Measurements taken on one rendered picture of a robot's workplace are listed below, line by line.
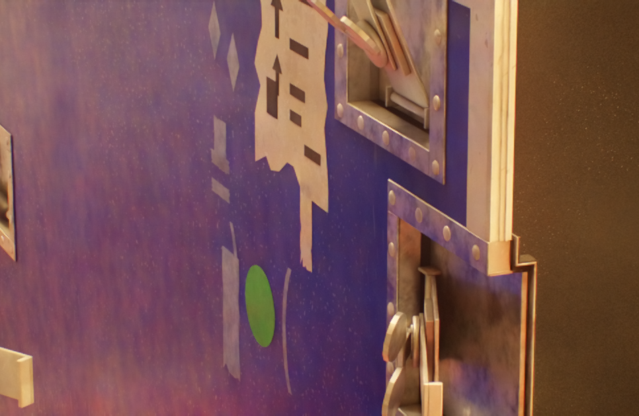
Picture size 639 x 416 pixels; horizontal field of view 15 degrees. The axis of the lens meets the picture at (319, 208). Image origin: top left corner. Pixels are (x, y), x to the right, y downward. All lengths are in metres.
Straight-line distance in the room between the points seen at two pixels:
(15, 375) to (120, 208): 0.50
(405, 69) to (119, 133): 0.47
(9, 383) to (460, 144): 0.23
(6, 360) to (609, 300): 1.26
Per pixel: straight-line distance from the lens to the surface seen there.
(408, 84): 1.11
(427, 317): 1.08
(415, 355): 1.08
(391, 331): 1.06
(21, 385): 1.05
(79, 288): 1.67
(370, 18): 1.09
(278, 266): 1.28
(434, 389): 1.02
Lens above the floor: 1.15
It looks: 17 degrees down
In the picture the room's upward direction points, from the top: straight up
